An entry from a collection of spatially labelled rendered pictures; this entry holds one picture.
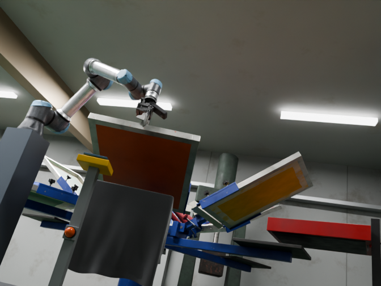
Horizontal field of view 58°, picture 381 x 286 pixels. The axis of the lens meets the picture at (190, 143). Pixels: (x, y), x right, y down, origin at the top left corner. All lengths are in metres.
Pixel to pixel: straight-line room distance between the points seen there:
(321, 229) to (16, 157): 1.84
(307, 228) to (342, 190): 4.04
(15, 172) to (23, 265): 5.24
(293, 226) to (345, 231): 0.30
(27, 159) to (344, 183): 5.27
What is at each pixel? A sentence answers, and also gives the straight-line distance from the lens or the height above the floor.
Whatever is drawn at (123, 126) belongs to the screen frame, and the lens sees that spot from 1.78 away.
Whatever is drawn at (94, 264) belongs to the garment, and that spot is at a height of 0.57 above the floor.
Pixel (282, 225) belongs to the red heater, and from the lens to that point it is 2.36.
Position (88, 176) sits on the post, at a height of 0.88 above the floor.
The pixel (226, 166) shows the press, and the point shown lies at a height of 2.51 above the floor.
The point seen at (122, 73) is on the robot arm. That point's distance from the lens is 1.93.
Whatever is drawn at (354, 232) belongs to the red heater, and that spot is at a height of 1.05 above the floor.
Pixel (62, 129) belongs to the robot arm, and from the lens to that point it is 2.36.
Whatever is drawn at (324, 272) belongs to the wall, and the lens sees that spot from 5.97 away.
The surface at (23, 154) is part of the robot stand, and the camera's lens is 2.10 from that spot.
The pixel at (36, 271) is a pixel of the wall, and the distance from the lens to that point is 7.07.
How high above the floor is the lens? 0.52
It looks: 24 degrees up
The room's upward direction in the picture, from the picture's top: 12 degrees clockwise
